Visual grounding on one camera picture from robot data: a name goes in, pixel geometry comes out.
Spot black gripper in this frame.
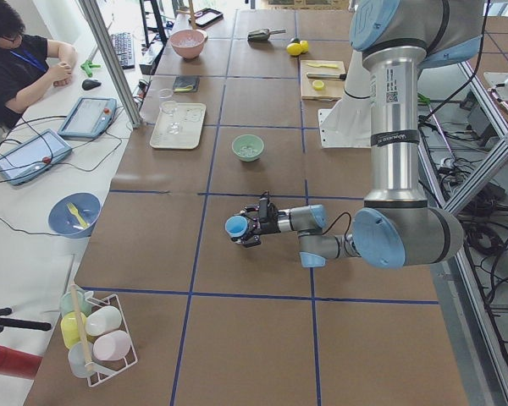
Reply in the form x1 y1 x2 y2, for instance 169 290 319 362
235 192 289 248

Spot light blue plastic cup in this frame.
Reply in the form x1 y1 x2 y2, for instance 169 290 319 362
224 215 248 241

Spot light green bowl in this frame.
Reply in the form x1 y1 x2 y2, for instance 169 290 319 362
231 134 265 162

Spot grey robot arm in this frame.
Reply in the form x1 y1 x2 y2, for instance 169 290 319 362
225 1 484 268

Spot ice cubes in green bowl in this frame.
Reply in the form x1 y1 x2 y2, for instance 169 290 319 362
239 145 258 157

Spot blue bowl with fork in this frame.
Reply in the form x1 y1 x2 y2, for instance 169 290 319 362
48 193 102 239

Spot steel ice scoop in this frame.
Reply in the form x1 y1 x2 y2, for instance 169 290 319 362
247 29 287 42

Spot pink bowl of ice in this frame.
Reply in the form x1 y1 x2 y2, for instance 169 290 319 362
169 30 207 59

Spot cream bear tray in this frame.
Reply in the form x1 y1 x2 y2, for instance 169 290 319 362
149 101 207 150

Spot clear wine glass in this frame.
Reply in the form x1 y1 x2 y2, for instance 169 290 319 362
160 100 182 134

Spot half lemon slice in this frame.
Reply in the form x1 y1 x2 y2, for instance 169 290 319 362
312 80 325 91

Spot small glass dish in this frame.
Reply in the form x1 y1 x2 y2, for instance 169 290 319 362
157 89 174 100

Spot grey yellow folded cloth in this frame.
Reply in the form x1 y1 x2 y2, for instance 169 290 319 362
173 75 200 93

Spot wooden cutting board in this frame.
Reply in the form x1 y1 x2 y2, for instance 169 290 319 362
300 60 346 101

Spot white cup in rack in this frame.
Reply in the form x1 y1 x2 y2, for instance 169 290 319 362
85 305 122 337

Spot yellow plastic knife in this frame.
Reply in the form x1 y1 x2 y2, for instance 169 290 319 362
306 63 340 69

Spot yellow lemon front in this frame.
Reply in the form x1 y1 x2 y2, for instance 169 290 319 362
286 42 303 57

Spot yellow lemon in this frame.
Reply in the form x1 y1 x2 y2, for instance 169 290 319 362
286 42 303 57
299 40 309 53

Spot yellow plastic fork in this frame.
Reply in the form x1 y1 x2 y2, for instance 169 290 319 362
66 202 89 229

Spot pink cup in rack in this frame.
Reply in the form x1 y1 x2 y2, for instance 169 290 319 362
93 330 131 361

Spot yellow lemon back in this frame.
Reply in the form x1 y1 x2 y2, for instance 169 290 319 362
299 40 309 53

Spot far teach pendant tablet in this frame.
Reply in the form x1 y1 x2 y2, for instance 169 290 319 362
58 97 117 139

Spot teach pendant tablet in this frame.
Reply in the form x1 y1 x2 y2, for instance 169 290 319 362
58 97 117 139
0 129 72 185

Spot green cup in rack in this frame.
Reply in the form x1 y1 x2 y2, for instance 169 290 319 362
59 287 93 316

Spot yellow cup in rack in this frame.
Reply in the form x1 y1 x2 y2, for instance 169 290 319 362
60 311 80 349

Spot black computer mouse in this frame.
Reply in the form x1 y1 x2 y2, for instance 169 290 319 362
81 78 102 91

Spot grey cup in rack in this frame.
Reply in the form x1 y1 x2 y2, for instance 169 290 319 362
68 342 94 378

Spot black keyboard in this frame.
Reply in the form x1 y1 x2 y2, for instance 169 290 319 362
110 32 135 69

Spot near teach pendant tablet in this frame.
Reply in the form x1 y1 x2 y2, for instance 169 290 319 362
0 129 72 185

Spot green clip tool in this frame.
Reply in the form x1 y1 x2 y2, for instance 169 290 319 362
80 59 101 78

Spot seated person black shirt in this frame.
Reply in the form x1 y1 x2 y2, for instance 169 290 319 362
0 1 77 129

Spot red cylinder bottle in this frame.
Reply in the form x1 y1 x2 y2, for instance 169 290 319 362
0 345 42 380

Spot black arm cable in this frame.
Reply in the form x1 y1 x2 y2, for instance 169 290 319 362
321 211 353 236

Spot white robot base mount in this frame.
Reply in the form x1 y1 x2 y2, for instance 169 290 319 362
318 50 371 148

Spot white wire cup rack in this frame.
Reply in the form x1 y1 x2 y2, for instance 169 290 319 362
59 286 138 387

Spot wooden rack handle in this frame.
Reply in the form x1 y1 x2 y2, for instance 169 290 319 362
69 284 94 372

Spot aluminium frame post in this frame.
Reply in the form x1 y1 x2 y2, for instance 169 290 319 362
79 0 142 129

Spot black tripod handle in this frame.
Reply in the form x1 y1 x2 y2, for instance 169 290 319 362
0 308 52 333

